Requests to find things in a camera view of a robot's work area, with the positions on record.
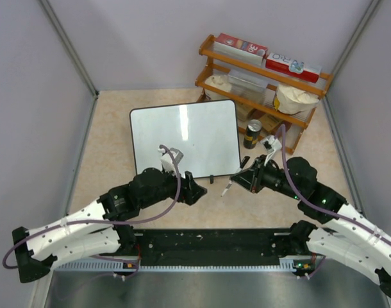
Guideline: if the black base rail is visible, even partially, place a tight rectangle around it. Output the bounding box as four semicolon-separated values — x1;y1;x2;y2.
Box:
62;227;369;267

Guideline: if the white paper bag left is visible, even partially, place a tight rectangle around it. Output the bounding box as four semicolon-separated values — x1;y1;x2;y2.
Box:
205;74;232;101

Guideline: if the brown scouring pad pack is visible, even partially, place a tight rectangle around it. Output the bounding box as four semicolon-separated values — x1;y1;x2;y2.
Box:
237;104;293;141

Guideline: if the grey cable duct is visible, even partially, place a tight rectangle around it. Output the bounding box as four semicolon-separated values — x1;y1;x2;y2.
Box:
55;258;315;274

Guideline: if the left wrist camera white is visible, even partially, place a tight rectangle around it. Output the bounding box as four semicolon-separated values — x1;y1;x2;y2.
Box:
158;147;184;174

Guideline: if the red white box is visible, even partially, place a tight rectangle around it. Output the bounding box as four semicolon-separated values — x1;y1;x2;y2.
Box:
265;53;322;83
213;33;268;66

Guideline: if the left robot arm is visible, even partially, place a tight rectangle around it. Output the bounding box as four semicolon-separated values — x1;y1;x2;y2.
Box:
12;167;207;283

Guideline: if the red white box right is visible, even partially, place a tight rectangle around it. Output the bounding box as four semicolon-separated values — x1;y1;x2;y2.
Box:
265;53;322;83

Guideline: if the white paper bag right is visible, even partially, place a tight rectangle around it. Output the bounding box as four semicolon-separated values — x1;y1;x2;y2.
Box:
273;83;319;115

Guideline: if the clear plastic box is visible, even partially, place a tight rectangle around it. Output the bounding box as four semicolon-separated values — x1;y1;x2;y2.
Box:
228;69;269;100

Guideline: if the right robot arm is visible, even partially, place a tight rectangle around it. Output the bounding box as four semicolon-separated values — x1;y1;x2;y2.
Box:
230;155;391;298

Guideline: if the white whiteboard black frame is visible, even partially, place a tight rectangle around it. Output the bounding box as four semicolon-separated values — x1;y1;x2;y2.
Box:
129;99;241;178

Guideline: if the black white marker pen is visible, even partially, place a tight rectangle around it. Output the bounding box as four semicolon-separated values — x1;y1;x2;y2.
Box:
220;156;250;198

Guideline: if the orange wooden shelf rack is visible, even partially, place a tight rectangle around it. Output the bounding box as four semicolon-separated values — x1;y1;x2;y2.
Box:
195;34;334;155

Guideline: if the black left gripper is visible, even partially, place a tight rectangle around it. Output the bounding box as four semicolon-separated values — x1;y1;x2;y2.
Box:
140;165;206;209

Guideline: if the black yellow drink can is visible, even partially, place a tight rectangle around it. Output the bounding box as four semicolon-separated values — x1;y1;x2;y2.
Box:
243;119;262;149

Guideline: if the white paper bag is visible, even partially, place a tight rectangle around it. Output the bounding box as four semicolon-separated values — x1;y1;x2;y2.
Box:
205;74;232;101
273;83;319;115

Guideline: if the red white box left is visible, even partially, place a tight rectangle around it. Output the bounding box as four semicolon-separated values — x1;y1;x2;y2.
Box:
213;33;268;66

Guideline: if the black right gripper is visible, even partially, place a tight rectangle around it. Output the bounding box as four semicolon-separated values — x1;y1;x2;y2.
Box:
231;154;303;200

